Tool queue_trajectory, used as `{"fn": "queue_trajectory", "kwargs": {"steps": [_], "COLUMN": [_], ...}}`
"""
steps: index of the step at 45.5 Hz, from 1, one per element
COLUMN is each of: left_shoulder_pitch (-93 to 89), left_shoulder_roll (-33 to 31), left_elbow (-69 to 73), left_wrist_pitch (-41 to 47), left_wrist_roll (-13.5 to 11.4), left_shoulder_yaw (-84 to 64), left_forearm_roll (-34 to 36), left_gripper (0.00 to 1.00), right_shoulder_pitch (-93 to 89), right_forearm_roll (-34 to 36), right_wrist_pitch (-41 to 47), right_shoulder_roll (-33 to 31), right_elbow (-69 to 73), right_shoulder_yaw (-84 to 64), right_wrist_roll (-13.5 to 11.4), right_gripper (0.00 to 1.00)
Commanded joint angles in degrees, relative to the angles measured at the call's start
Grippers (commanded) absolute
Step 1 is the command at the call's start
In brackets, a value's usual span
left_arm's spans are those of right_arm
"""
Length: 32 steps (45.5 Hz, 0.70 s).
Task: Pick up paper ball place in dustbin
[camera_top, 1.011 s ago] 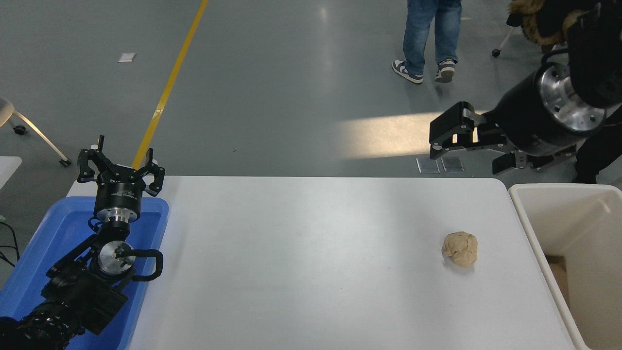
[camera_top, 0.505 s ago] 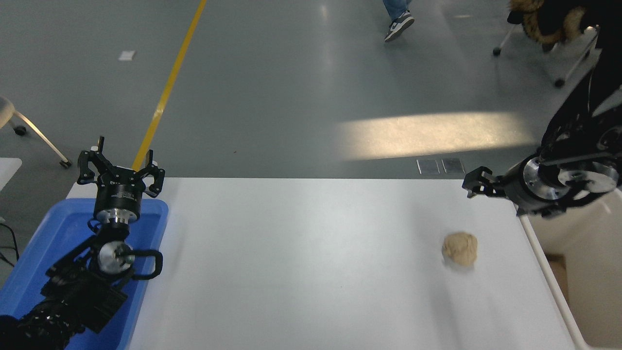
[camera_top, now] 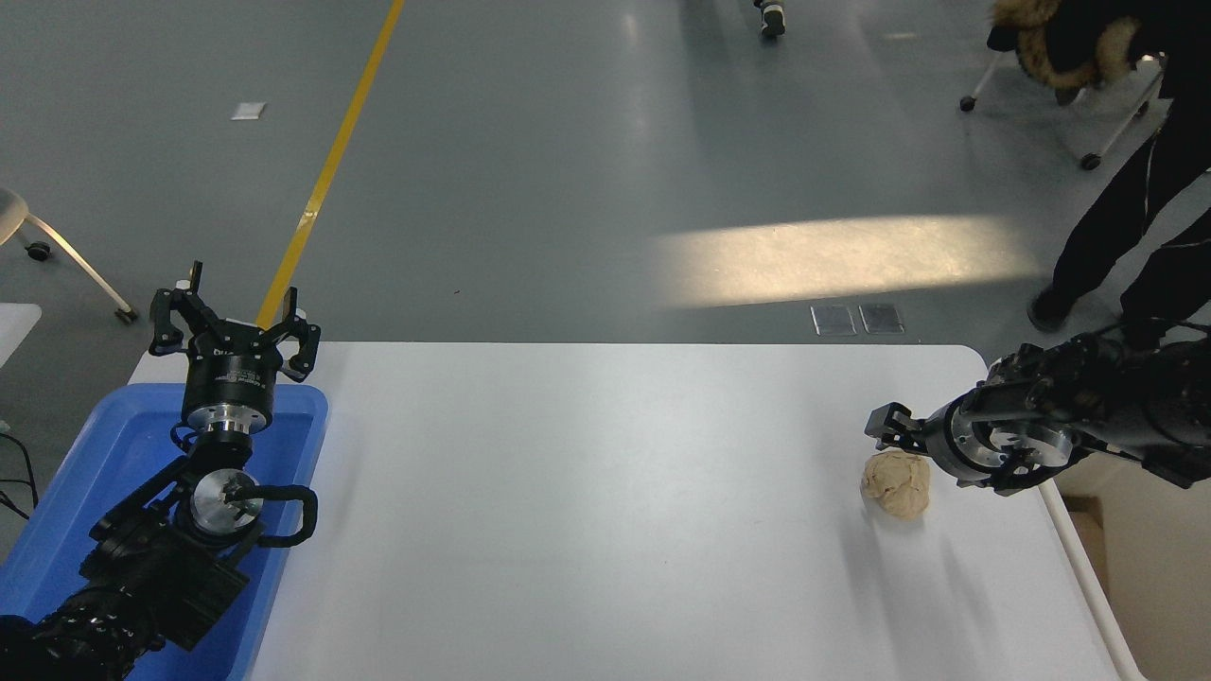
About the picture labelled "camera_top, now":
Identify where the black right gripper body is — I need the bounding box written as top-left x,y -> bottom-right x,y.
920,407 -> 962,486

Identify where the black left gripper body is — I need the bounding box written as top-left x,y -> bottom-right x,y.
184,320 -> 285,411

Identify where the tan paper ball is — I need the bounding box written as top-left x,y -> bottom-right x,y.
860,449 -> 933,521

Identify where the white chair with casters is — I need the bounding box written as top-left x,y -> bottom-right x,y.
0,187 -> 141,325

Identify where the blue plastic tray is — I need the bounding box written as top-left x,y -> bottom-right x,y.
0,382 -> 329,681

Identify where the small white side table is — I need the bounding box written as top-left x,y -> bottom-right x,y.
0,304 -> 44,372

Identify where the yellow floor line tape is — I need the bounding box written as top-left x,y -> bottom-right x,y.
255,0 -> 407,330

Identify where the large pale plastic bin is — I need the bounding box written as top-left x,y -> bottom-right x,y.
1039,452 -> 1211,681

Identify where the black coat with fur trim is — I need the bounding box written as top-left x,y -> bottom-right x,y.
987,0 -> 1148,92

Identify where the thin black cable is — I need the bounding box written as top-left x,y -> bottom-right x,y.
0,421 -> 41,521

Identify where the white wheeled chair frame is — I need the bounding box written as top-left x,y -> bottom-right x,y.
958,47 -> 1169,172

